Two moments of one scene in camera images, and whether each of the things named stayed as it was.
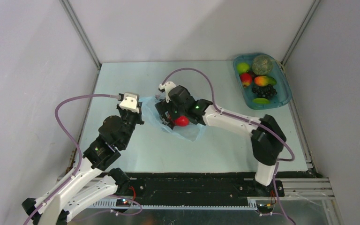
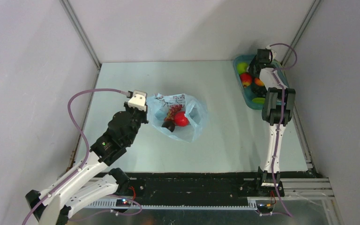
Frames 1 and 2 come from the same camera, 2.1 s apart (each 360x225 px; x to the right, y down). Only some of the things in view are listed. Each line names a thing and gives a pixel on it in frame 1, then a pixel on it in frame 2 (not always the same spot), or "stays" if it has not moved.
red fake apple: (182, 121) stays
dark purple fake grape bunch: (266, 91) stays
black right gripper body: (174, 112) to (251, 68)
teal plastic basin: (282, 87) stays
